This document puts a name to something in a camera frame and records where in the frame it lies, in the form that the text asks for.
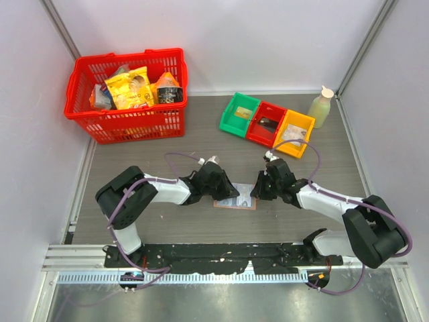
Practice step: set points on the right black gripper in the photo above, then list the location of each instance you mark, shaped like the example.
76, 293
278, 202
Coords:
258, 192

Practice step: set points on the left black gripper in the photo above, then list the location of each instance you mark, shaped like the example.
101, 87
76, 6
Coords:
228, 190

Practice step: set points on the pink leather card holder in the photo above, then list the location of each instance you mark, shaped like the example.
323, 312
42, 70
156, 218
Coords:
231, 204

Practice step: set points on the white VIP credit card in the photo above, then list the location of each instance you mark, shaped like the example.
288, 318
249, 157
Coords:
293, 133

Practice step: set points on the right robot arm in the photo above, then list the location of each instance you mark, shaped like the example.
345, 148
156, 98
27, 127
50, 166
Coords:
371, 233

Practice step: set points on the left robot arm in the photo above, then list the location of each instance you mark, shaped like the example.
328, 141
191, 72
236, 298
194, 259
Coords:
126, 197

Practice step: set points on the black credit card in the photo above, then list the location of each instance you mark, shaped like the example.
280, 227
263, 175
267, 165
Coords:
268, 124

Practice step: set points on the gold credit card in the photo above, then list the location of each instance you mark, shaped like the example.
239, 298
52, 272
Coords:
243, 113

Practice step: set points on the red plastic bin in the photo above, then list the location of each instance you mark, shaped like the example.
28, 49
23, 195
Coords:
259, 135

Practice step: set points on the yellow plastic bin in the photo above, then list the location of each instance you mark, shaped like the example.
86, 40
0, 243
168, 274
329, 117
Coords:
301, 120

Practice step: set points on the green plastic bin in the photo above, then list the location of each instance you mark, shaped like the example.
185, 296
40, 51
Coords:
236, 125

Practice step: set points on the green lotion bottle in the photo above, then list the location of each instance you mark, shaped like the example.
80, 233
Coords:
320, 107

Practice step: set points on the black round can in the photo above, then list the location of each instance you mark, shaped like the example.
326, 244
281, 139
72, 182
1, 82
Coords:
168, 95

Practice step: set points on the orange snack packet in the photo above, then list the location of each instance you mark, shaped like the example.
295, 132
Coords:
166, 80

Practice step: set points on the red plastic shopping basket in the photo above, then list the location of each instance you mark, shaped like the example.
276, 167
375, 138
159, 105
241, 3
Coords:
115, 126

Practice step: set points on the yellow chips bag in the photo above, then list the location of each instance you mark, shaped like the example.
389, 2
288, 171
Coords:
131, 90

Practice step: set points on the grey small box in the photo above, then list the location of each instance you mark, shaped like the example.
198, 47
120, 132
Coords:
98, 100

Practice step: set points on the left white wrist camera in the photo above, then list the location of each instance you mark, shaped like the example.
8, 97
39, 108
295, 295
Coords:
212, 160

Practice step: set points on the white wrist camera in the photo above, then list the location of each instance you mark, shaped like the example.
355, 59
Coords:
270, 157
212, 160

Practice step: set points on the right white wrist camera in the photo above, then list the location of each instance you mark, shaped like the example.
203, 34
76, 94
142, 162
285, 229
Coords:
270, 157

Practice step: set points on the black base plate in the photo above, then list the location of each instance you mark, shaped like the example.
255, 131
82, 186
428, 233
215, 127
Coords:
227, 259

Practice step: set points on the white cable duct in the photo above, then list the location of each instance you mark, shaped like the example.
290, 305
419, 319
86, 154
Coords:
120, 277

